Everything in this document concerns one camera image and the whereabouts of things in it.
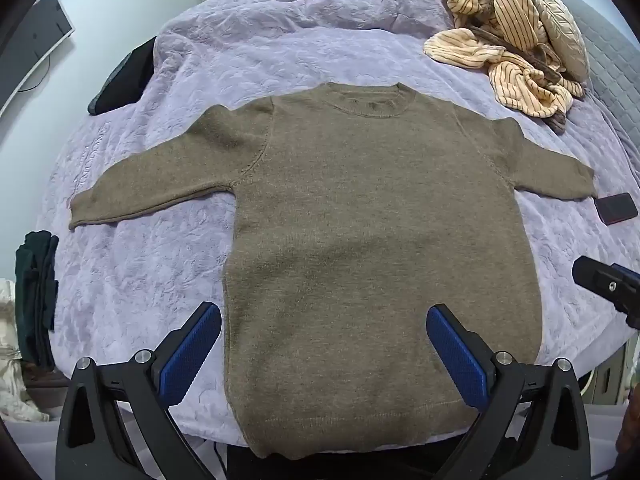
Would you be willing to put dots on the wall-mounted monitor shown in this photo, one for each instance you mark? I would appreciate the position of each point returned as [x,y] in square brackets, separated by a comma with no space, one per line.
[35,40]

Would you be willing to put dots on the white crumpled cloth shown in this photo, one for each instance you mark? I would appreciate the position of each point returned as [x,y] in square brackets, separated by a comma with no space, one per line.
[15,360]

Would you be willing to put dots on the dark green folded clothes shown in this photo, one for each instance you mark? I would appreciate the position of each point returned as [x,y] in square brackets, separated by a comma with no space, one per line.
[35,295]

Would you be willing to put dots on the grey quilted headboard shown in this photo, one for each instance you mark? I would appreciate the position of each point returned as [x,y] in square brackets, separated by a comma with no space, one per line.
[605,55]

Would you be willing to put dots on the beige leaf pattern pillow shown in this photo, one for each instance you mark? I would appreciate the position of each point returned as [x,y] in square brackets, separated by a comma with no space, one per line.
[562,30]

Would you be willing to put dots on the olive brown knit sweater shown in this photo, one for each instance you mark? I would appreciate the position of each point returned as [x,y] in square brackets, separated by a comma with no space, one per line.
[360,240]

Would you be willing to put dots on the beige striped garment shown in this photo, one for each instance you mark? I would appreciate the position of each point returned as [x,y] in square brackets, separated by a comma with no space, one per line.
[510,45]

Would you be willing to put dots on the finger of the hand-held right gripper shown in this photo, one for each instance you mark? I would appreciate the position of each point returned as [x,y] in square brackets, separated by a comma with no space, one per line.
[600,280]

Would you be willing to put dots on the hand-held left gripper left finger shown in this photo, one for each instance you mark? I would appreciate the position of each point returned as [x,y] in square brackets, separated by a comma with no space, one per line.
[187,355]

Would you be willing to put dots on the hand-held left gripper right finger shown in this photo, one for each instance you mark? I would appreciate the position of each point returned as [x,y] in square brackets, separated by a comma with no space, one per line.
[460,355]

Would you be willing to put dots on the black cushion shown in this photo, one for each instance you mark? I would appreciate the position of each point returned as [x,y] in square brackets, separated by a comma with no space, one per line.
[122,80]

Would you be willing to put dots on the lavender embossed blanket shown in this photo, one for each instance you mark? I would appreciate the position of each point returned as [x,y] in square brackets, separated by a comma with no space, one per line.
[165,270]

